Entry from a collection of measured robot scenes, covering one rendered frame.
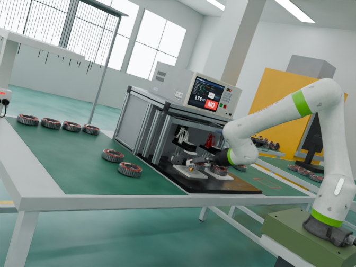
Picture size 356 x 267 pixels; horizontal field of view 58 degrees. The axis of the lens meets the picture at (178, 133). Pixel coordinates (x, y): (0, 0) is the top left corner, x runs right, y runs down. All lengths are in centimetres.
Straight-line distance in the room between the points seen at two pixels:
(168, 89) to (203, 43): 798
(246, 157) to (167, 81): 73
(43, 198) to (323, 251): 102
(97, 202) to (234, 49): 500
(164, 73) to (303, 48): 613
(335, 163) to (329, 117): 20
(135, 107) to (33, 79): 617
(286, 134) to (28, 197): 475
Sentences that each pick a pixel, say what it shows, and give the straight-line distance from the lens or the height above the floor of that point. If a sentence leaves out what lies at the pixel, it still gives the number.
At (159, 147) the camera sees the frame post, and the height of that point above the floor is 87.
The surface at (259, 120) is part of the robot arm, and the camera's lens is 148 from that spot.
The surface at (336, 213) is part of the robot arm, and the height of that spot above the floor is 95.
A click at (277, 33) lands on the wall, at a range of 845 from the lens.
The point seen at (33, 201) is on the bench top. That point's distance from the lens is 115.
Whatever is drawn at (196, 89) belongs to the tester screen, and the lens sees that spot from 186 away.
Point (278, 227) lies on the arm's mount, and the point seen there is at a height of 81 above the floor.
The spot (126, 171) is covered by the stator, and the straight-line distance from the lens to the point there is 153.
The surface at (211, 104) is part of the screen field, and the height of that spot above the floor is 117.
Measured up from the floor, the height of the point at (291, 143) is 88.
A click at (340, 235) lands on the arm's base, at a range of 147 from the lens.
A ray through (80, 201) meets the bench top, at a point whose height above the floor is 73.
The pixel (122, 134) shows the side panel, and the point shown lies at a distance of 207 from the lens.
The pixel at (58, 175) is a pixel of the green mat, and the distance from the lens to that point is 134.
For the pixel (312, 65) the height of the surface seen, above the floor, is 218.
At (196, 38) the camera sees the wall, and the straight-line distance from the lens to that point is 1020.
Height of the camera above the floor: 124
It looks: 9 degrees down
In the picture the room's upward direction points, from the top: 19 degrees clockwise
